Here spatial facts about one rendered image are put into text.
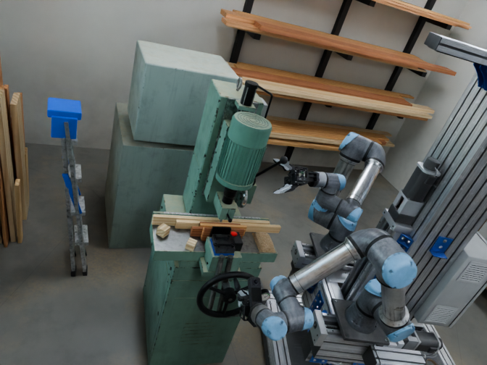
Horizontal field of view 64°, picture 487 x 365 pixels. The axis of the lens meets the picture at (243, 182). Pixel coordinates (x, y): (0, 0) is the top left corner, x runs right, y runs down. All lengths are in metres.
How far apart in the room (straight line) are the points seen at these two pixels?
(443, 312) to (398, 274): 0.88
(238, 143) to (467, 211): 1.01
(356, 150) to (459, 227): 0.59
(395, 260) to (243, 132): 0.74
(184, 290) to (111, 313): 0.80
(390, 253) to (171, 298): 1.08
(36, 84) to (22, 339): 2.23
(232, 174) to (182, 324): 0.90
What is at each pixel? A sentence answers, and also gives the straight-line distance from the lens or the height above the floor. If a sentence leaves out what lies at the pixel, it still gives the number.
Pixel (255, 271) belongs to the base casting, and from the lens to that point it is 2.01.
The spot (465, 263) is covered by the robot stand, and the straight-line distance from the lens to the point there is 2.08.
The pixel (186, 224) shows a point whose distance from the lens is 1.91.
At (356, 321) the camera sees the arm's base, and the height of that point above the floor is 0.85.
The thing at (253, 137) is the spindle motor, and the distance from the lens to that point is 1.61.
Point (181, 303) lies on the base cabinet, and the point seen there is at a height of 0.55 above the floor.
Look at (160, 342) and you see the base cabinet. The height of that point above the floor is 0.23.
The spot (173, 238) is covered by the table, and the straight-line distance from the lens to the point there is 1.85.
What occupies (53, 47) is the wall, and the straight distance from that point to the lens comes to 3.84.
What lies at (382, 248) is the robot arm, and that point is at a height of 1.38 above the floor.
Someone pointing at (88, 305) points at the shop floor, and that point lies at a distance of 2.72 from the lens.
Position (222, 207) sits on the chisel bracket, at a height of 1.07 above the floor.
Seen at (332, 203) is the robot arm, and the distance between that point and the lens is 1.86.
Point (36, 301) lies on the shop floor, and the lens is 2.76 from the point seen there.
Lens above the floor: 2.11
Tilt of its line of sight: 30 degrees down
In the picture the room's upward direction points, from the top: 18 degrees clockwise
